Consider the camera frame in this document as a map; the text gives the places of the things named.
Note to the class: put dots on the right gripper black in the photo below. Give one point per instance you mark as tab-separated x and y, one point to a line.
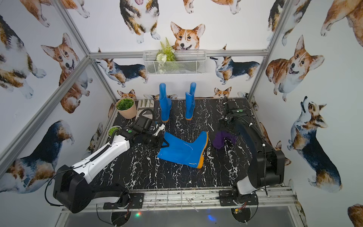
234	130

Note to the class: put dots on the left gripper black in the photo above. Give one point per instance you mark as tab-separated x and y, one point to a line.
158	140

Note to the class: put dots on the purple cloth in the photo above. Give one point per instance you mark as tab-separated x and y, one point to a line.
221	136

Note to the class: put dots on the blue rubber boot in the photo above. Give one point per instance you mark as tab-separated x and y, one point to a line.
190	102
181	152
165	103

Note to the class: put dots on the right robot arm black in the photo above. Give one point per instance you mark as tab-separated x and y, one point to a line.
267	166

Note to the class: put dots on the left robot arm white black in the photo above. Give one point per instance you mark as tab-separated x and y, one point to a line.
73	185

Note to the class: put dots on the pink ribbed plant pot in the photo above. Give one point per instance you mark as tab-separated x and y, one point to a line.
130	113

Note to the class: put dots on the white grey work glove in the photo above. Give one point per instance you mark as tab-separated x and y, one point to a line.
145	104

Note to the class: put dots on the small white plant pot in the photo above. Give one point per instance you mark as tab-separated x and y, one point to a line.
113	126

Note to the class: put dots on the green plant in white pot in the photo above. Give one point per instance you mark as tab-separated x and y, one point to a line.
112	130

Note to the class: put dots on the green plant in pink pot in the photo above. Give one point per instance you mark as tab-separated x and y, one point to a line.
125	104

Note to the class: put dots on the fern and white flower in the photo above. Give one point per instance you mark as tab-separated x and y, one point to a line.
166	60

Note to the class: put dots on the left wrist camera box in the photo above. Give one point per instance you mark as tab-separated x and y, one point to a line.
146	125

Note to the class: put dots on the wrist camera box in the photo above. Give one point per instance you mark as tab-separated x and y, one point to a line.
230	106
146	125

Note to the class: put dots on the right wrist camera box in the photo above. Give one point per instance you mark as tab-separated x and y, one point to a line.
230	106

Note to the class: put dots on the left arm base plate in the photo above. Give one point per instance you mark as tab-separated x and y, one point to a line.
126	201

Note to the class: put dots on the white wire wall basket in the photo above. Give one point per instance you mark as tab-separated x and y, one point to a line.
177	63

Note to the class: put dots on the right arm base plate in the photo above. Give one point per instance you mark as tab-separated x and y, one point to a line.
233	198

